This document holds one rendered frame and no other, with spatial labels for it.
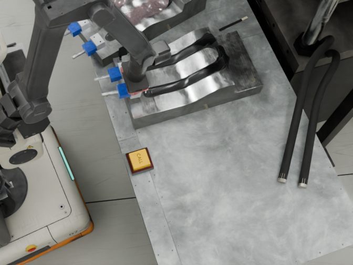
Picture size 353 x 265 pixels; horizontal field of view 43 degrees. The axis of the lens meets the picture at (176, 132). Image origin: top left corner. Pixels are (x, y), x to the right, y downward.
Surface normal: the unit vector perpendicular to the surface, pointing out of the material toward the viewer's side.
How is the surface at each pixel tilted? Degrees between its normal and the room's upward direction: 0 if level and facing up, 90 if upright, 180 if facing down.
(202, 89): 28
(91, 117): 0
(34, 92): 87
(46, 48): 96
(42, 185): 0
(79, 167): 0
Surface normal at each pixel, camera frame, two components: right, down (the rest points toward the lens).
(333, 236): 0.05, -0.41
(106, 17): 0.52, 0.83
